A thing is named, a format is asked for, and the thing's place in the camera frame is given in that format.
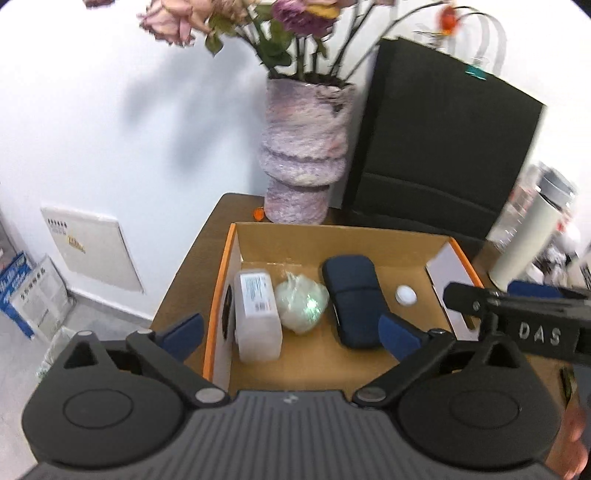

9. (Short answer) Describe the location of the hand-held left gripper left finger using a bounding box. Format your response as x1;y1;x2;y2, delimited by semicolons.
62;313;230;408

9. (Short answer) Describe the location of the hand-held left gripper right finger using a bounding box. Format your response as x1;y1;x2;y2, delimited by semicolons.
352;311;527;409

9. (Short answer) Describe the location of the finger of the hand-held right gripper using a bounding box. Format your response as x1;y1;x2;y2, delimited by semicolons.
443;282;498;319
507;279;591;302

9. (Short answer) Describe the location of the red cardboard box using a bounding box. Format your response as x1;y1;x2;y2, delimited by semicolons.
202;222;497;393

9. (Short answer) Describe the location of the wooden desktop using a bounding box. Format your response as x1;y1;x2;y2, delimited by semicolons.
151;193;585;480

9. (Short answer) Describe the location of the person's right hand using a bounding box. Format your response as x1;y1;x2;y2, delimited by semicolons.
556;405;591;480

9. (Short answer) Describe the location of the white thermos bottle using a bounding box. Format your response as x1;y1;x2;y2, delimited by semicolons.
488;164;578;287

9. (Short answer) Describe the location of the dark blue case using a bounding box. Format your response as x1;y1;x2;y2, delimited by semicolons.
322;255;393;348

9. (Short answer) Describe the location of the translucent plastic box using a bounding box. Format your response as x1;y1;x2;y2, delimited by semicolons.
233;271;283;363

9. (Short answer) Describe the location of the clear plastic bottle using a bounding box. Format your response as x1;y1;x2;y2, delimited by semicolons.
489;161;543;250

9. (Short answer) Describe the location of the pale green plastic bag bundle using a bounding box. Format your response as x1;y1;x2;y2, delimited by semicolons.
274;272;329;335

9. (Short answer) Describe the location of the white printed carton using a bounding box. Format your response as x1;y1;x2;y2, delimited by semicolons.
11;256;72;342

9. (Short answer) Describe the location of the black paper bag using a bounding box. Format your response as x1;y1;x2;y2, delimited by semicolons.
342;11;548;243

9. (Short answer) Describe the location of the blue and white carton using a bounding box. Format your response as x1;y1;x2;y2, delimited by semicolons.
0;251;35;340

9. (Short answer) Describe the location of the purple textured vase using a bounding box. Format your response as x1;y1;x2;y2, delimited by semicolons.
259;76;356;225

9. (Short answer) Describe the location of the dried flower bouquet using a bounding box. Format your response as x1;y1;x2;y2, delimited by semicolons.
83;0;462;88

